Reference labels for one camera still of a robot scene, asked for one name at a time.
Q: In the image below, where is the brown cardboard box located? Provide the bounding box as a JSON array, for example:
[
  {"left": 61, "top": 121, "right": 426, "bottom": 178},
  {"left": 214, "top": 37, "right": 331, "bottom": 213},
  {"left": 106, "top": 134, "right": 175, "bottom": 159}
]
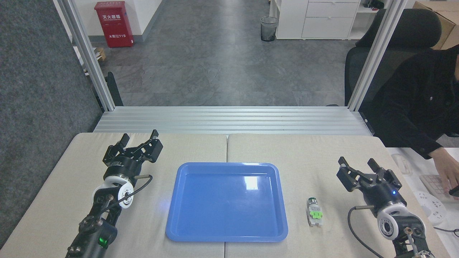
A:
[{"left": 412, "top": 1, "right": 459, "bottom": 50}]

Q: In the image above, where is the wire mesh waste bin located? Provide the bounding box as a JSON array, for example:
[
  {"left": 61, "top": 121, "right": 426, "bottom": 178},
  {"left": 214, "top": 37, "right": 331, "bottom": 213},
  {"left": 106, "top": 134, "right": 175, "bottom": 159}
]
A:
[{"left": 260, "top": 16, "right": 279, "bottom": 42}]

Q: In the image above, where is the silver aluminium rail platform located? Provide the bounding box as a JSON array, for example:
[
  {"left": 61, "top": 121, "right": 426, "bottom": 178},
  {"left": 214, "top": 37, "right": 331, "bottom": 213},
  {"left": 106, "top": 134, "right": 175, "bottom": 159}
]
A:
[{"left": 93, "top": 106, "right": 372, "bottom": 136}]

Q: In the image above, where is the black desk cable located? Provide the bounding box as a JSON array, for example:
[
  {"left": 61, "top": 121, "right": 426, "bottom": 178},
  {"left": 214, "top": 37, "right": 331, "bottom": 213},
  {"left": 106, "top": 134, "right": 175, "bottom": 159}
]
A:
[{"left": 433, "top": 226, "right": 459, "bottom": 238}]

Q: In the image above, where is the red fire extinguisher box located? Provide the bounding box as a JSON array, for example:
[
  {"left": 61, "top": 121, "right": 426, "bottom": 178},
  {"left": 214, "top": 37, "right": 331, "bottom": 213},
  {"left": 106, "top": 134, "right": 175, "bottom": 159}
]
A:
[{"left": 94, "top": 1, "right": 135, "bottom": 48}]

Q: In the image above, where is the black office chair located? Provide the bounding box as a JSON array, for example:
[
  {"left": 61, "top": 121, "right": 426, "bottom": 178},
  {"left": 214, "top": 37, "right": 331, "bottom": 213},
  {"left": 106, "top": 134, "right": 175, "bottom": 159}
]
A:
[{"left": 344, "top": 9, "right": 442, "bottom": 106}]

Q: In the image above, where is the switch part with green clip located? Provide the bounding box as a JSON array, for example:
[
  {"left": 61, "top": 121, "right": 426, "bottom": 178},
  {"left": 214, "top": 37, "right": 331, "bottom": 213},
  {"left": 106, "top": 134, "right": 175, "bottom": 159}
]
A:
[{"left": 306, "top": 197, "right": 325, "bottom": 227}]

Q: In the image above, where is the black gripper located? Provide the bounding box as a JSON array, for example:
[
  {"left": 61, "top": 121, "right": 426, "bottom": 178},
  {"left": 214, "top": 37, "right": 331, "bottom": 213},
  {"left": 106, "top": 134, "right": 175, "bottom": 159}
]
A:
[
  {"left": 336, "top": 156, "right": 408, "bottom": 217},
  {"left": 103, "top": 130, "right": 164, "bottom": 179}
]

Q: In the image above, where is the blue plastic tray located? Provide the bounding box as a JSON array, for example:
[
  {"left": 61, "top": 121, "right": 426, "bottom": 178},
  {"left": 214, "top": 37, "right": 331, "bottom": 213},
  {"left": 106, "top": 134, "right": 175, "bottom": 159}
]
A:
[{"left": 165, "top": 162, "right": 289, "bottom": 242}]

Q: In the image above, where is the person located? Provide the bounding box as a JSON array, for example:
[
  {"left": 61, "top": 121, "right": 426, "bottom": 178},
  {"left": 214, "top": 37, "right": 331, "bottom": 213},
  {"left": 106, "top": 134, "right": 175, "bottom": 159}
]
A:
[{"left": 359, "top": 45, "right": 459, "bottom": 160}]

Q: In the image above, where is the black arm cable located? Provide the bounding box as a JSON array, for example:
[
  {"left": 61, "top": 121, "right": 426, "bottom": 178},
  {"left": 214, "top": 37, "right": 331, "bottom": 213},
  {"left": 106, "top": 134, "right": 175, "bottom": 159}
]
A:
[
  {"left": 107, "top": 174, "right": 153, "bottom": 212},
  {"left": 347, "top": 205, "right": 385, "bottom": 258}
]

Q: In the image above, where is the white computer mouse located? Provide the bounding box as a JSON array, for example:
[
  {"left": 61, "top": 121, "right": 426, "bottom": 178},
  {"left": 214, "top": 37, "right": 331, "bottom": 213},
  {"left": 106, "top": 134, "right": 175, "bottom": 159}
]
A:
[{"left": 391, "top": 153, "right": 410, "bottom": 175}]

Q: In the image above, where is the silver aluminium post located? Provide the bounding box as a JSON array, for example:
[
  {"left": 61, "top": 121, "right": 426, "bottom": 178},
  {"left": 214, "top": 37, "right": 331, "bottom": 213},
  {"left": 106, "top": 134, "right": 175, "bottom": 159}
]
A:
[
  {"left": 347, "top": 0, "right": 408, "bottom": 112},
  {"left": 53, "top": 0, "right": 115, "bottom": 112}
]

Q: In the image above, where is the white keyboard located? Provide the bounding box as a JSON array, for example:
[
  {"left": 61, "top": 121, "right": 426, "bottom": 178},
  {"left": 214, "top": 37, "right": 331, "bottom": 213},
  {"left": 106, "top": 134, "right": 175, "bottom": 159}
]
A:
[{"left": 419, "top": 174, "right": 459, "bottom": 203}]

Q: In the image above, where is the grey partition panel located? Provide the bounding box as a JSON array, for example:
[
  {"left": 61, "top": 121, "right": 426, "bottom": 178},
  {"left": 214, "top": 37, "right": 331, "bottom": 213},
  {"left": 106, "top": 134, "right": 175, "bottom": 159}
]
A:
[{"left": 0, "top": 0, "right": 105, "bottom": 248}]

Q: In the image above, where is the white drawer cabinet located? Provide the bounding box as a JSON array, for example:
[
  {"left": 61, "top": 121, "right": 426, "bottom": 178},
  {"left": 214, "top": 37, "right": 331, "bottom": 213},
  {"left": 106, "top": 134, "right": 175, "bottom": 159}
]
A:
[{"left": 269, "top": 0, "right": 387, "bottom": 40}]

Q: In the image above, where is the white power strip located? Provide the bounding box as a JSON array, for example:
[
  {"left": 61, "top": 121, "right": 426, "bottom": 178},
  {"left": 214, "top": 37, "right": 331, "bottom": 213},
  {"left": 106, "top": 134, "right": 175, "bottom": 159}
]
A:
[{"left": 412, "top": 191, "right": 448, "bottom": 225}]

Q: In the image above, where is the black bracket behind post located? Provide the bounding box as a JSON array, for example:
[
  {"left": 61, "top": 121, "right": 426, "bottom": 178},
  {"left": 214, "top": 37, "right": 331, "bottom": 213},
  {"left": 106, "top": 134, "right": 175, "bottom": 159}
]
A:
[{"left": 94, "top": 72, "right": 124, "bottom": 108}]

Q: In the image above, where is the person's right hand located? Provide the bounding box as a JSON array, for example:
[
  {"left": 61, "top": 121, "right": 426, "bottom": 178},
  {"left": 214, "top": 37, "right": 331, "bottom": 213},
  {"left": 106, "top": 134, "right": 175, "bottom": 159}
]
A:
[{"left": 429, "top": 147, "right": 459, "bottom": 196}]

